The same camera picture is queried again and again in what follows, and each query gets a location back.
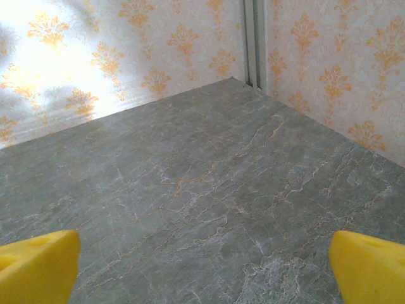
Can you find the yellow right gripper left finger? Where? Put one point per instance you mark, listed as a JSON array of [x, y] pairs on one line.
[[38, 269]]

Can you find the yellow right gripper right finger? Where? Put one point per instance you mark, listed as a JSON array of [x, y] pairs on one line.
[[370, 272]]

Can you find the aluminium frame post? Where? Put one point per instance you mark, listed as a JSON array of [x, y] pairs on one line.
[[253, 44]]

